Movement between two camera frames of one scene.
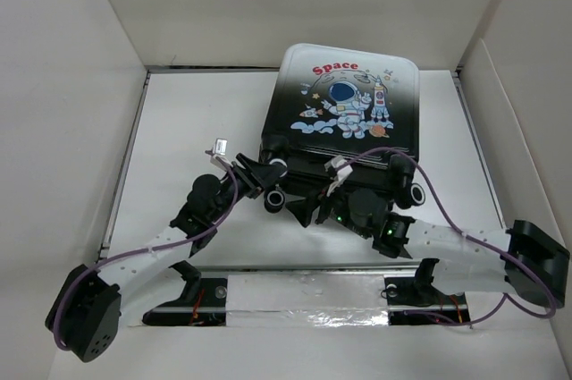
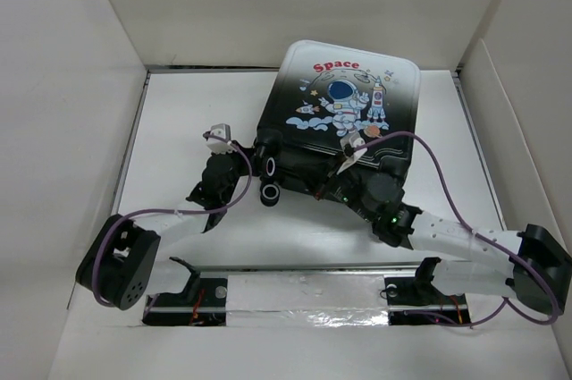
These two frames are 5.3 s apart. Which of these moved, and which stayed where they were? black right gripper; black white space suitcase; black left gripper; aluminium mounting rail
Moved: black left gripper; black right gripper
Stayed: aluminium mounting rail; black white space suitcase
